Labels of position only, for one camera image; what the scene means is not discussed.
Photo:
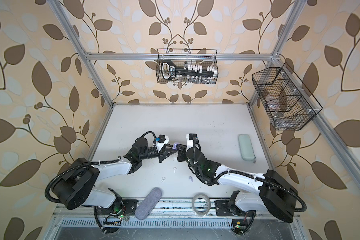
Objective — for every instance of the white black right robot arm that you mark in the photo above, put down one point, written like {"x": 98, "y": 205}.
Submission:
{"x": 256, "y": 192}

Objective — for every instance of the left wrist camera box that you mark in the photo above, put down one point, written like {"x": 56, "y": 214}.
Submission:
{"x": 162, "y": 139}

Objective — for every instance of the black tool with white sockets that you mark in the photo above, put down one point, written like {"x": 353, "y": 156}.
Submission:
{"x": 186, "y": 71}

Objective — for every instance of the purple earbud charging case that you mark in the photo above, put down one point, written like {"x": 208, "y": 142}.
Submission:
{"x": 176, "y": 146}

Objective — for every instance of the green glasses case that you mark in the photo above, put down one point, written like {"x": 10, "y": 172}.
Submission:
{"x": 246, "y": 148}

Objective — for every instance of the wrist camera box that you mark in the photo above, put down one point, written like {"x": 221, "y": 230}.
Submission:
{"x": 162, "y": 139}
{"x": 192, "y": 140}

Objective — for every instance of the clear tape roll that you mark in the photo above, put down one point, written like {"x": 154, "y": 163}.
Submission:
{"x": 201, "y": 205}

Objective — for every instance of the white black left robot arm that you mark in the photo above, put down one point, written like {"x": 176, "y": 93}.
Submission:
{"x": 78, "y": 185}

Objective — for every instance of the grey fabric glasses case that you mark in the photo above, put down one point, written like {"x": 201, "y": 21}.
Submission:
{"x": 147, "y": 205}

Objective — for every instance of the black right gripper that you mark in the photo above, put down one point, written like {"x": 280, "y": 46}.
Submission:
{"x": 181, "y": 154}

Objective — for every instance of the black wire basket back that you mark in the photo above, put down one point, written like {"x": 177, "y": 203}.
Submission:
{"x": 187, "y": 54}

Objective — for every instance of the black wire basket right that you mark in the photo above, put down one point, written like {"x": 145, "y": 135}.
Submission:
{"x": 288, "y": 102}

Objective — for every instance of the black wire basket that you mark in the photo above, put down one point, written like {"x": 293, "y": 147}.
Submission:
{"x": 288, "y": 102}
{"x": 187, "y": 54}

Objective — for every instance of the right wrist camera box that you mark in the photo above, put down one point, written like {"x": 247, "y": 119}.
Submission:
{"x": 192, "y": 140}

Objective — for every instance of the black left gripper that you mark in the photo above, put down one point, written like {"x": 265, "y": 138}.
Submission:
{"x": 163, "y": 153}

